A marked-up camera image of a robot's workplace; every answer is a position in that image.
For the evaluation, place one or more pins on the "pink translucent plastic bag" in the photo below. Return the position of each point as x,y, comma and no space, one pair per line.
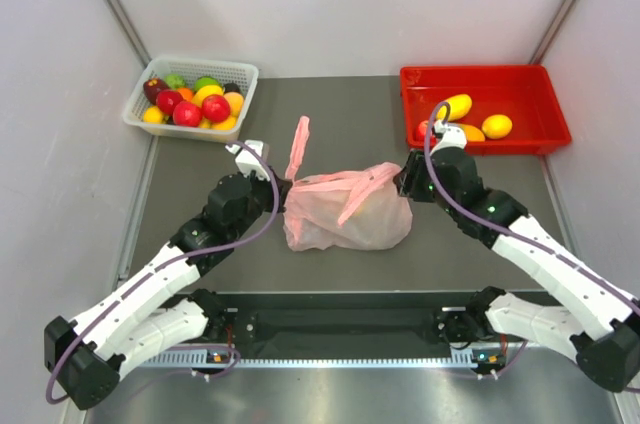
360,210

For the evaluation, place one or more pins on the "red apple right in basket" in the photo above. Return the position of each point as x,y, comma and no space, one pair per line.
216,108

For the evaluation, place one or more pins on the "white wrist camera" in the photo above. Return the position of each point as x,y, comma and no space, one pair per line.
250,158
448,136

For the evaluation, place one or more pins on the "orange green mango in tray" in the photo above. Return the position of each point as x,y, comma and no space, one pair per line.
472,133

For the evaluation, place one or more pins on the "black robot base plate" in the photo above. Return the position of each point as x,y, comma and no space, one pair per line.
346,325

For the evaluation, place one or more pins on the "yellow lemon in basket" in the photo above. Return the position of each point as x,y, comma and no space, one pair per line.
153,115

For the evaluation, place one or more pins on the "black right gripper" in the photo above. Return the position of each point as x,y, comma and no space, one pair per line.
409,179

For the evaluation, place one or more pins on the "green apple in basket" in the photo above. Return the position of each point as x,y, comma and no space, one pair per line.
205,81

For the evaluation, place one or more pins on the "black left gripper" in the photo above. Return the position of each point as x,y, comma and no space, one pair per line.
266,185

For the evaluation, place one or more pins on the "orange peach in basket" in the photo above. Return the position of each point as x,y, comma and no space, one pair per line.
236,101

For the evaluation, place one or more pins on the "yellow banana in basket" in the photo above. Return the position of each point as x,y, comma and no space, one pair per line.
205,92

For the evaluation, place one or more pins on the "green lime in basket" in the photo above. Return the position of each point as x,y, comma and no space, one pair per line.
175,81

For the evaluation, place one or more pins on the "white perforated plastic basket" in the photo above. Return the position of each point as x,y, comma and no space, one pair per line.
245,75

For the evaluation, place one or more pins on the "dark fruit back in basket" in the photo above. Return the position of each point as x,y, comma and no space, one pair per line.
232,88

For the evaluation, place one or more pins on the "red apple left in basket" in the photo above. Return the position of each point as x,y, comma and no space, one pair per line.
167,100

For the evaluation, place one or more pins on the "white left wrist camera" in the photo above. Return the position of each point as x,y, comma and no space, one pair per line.
250,158

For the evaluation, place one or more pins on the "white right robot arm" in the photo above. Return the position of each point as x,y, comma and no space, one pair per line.
594,323

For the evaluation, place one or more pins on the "red apple in basket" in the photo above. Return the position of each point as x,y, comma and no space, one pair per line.
187,114
216,108
167,100

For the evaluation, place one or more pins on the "dark red fruit in basket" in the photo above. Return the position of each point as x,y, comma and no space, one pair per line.
152,87

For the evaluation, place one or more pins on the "red apple in tray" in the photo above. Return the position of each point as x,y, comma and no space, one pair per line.
424,130

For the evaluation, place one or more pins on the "yellow mango in tray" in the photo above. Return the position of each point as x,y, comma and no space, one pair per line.
454,108

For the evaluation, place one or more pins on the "red apple middle in basket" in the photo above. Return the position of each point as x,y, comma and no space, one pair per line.
187,114

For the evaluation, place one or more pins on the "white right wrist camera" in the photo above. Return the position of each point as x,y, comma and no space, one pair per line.
448,136

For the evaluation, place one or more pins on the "small orange in basket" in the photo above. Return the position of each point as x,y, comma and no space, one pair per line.
186,93

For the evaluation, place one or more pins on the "yellow lemon in tray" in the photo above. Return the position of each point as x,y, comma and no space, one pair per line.
497,126

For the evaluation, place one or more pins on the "yellow fruit front in basket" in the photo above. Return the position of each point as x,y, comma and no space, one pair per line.
226,125

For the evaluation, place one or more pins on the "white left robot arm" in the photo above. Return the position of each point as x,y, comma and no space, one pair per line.
90,354

